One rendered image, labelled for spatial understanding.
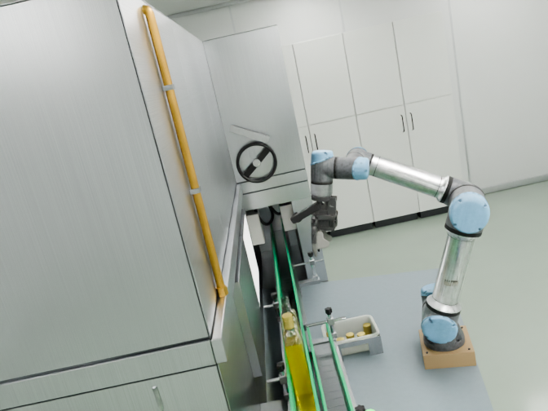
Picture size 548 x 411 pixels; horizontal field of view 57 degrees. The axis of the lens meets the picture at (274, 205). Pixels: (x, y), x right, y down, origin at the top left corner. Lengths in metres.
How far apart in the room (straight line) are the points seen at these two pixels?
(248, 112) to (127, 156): 1.63
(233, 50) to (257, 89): 0.22
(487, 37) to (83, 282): 5.72
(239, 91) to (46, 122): 1.65
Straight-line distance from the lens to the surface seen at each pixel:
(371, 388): 1.98
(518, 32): 6.53
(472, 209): 1.65
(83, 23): 1.04
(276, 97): 2.61
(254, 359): 1.71
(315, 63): 5.40
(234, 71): 2.61
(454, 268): 1.75
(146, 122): 1.01
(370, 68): 5.49
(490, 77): 6.40
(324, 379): 1.83
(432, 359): 2.02
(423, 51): 5.64
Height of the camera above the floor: 1.91
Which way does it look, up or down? 14 degrees down
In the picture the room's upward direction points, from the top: 13 degrees counter-clockwise
